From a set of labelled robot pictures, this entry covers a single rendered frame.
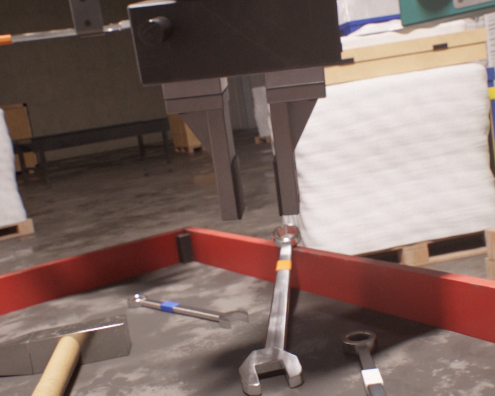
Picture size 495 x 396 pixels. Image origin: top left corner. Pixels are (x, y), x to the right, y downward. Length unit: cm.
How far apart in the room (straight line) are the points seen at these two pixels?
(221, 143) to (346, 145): 334
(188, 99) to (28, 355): 26
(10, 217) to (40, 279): 688
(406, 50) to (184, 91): 354
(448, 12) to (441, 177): 268
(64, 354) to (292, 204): 21
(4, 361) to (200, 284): 24
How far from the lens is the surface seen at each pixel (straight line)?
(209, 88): 46
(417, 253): 402
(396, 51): 395
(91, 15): 73
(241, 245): 76
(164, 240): 87
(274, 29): 44
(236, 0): 44
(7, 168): 771
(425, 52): 402
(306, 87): 45
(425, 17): 142
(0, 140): 769
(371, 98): 383
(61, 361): 54
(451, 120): 401
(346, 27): 421
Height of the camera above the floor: 110
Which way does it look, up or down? 7 degrees down
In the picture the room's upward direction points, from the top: 9 degrees counter-clockwise
